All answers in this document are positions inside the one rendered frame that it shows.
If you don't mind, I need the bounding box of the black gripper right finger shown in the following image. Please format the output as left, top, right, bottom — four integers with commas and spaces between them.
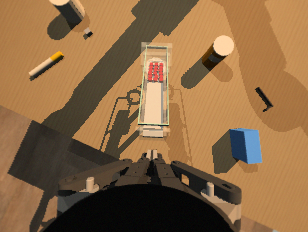
151, 150, 242, 231

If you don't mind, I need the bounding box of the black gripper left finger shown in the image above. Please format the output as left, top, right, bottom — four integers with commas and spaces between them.
57, 150, 152, 218

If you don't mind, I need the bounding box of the blue block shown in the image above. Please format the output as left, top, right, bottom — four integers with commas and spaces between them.
229, 128, 262, 164

